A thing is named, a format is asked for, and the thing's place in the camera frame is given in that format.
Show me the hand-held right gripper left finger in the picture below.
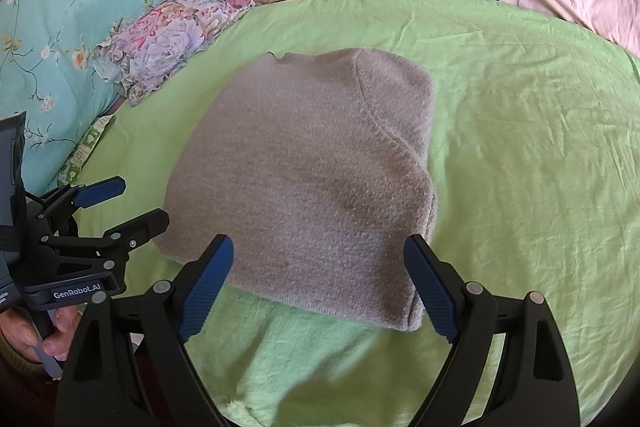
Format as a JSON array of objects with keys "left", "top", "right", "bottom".
[{"left": 54, "top": 234, "right": 235, "bottom": 427}]

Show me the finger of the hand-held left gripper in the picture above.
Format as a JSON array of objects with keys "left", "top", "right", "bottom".
[
  {"left": 30, "top": 176, "right": 127, "bottom": 234},
  {"left": 47, "top": 208, "right": 171, "bottom": 264}
]

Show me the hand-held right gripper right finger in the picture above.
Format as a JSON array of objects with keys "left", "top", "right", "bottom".
[{"left": 402, "top": 234, "right": 581, "bottom": 427}]

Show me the beige knit sweater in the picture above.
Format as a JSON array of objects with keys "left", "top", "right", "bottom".
[{"left": 154, "top": 48, "right": 440, "bottom": 333}]

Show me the person's left hand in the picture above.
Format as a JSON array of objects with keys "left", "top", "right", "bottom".
[{"left": 0, "top": 303, "right": 82, "bottom": 364}]

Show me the green patterned cloth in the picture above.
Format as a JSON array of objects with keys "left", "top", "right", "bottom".
[{"left": 56, "top": 113, "right": 117, "bottom": 186}]

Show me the teal floral pillow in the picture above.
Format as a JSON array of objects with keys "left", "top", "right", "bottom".
[{"left": 0, "top": 0, "right": 221, "bottom": 198}]

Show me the purple floral pillow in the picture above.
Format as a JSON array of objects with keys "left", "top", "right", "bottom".
[{"left": 92, "top": 0, "right": 256, "bottom": 108}]

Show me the green bed sheet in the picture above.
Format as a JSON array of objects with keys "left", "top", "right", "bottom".
[{"left": 75, "top": 0, "right": 640, "bottom": 427}]

